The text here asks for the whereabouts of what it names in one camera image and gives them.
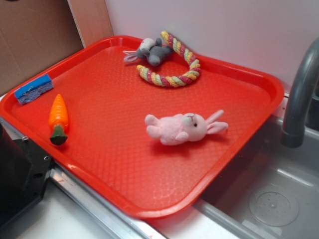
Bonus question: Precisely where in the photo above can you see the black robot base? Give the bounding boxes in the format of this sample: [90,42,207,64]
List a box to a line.
[0,126,53,229]

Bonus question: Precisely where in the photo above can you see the orange toy carrot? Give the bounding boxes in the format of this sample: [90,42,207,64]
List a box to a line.
[48,94,69,145]

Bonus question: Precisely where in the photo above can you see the pink plush bunny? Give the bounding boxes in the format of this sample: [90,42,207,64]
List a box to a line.
[145,110,228,145]

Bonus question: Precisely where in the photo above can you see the red plastic tray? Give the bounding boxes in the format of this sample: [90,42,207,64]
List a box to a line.
[0,36,284,219]

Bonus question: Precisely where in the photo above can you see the grey plush bunny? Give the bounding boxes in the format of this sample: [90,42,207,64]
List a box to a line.
[123,38,173,66]

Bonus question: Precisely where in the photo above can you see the blue sponge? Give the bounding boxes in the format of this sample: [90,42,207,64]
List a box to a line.
[14,74,54,105]

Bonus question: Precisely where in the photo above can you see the grey sink basin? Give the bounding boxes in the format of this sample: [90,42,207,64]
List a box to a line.
[194,117,319,239]

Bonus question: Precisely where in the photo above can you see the grey faucet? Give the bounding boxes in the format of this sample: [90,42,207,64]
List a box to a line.
[281,39,319,148]

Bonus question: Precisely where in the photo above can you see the sink drain cover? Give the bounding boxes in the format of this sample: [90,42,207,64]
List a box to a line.
[248,186,299,227]

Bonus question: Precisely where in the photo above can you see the brown cardboard panel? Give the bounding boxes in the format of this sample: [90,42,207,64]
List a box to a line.
[0,0,113,95]

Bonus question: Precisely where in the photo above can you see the multicolour rope ring toy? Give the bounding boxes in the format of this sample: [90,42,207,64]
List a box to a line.
[136,30,201,88]

